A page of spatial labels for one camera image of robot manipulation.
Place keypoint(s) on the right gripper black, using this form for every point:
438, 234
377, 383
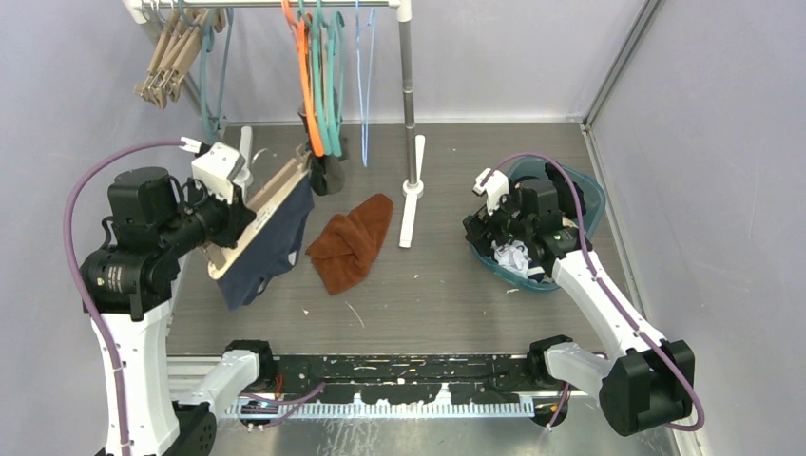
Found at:
477, 225

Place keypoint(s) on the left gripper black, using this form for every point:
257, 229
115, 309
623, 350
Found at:
236, 217

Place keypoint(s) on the navy underwear cream waistband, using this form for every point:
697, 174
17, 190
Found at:
274, 251

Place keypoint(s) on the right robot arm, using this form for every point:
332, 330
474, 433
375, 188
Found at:
644, 380

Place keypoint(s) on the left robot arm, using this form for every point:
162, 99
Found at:
154, 221

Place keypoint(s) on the orange hanger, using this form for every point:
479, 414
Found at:
298, 29

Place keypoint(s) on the teal hanger right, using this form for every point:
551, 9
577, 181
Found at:
333, 72

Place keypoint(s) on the teal hanger middle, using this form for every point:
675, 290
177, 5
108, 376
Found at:
312, 22

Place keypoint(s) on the white black printed garment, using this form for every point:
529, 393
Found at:
513, 257

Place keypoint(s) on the teal laundry basket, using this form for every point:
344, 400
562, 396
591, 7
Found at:
550, 206

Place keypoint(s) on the brown towel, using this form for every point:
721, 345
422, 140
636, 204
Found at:
346, 249

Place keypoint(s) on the beige wooden hangers bunch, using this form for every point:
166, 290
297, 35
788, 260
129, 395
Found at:
179, 45

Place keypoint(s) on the white garment rack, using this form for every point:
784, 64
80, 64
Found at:
412, 187

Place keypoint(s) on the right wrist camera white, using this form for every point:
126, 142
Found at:
493, 185

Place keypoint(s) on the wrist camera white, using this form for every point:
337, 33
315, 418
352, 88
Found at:
493, 185
223, 170

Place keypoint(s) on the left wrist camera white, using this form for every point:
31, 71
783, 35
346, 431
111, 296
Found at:
223, 170

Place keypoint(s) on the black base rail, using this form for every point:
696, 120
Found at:
404, 379

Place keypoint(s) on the light blue wire hanger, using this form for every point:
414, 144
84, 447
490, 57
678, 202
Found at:
365, 29

